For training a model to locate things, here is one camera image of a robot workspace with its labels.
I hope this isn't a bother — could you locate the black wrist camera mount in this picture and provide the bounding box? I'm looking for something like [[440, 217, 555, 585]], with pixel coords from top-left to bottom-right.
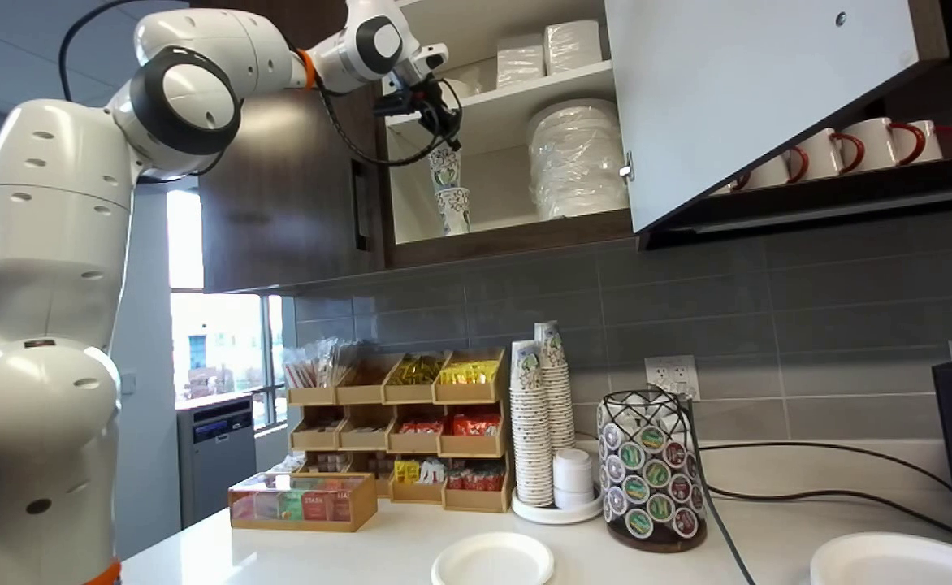
[[372, 86, 425, 119]]

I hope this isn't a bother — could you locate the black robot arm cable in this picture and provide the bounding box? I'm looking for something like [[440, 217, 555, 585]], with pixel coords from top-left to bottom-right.
[[56, 0, 438, 172]]

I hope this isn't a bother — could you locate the white cup lid stack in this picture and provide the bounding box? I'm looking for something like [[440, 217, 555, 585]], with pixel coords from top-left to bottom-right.
[[550, 446, 600, 513]]

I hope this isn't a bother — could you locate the tall patterned paper cup stack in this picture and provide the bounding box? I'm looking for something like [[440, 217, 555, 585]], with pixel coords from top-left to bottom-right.
[[505, 336, 555, 511], [528, 319, 578, 456]]

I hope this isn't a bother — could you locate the black power cable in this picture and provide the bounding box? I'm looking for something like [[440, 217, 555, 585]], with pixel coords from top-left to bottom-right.
[[693, 434, 952, 494], [688, 432, 952, 585]]

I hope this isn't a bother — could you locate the small white paper plate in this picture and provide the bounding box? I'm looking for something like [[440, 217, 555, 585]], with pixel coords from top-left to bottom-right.
[[427, 529, 560, 585]]

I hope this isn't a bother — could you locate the white round cup holder base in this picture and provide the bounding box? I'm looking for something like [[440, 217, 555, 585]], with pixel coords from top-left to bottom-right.
[[505, 491, 607, 529]]

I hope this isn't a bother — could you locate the large white paper plate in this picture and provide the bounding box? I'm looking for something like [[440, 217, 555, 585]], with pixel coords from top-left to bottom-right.
[[805, 529, 952, 585]]

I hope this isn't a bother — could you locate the wire coffee pod carousel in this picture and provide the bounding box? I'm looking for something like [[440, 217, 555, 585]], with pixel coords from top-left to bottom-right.
[[595, 385, 712, 556]]

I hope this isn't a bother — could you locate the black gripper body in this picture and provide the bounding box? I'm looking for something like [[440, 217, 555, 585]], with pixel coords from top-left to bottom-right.
[[400, 74, 460, 128]]

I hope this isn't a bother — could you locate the wooden tea bag box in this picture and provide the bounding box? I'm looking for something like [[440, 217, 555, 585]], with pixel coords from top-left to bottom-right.
[[225, 468, 380, 536]]

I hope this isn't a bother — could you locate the plastic wrapped white plate stack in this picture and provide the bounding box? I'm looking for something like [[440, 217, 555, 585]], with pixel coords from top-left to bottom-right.
[[524, 95, 629, 222]]

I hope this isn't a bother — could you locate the white wall outlet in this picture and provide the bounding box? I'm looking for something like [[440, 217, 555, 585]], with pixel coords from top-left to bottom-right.
[[643, 352, 705, 404]]

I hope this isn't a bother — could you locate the white cabinet door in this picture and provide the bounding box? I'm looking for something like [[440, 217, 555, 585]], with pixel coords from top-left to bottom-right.
[[600, 0, 952, 237]]

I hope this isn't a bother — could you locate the dark wood mug shelf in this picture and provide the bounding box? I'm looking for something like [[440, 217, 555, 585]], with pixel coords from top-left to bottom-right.
[[639, 0, 952, 253]]

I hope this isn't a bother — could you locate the wooden condiment organizer rack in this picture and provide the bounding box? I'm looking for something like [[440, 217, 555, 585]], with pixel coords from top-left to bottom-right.
[[287, 343, 512, 517]]

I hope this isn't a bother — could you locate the white mug red handle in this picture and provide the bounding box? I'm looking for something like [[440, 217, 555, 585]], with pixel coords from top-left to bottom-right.
[[790, 125, 868, 180], [893, 118, 952, 167], [838, 112, 928, 174], [734, 153, 810, 193]]

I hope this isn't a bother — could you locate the white napkin pack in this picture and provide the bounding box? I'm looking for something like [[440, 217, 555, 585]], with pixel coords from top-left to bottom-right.
[[541, 16, 604, 76], [493, 28, 550, 91]]

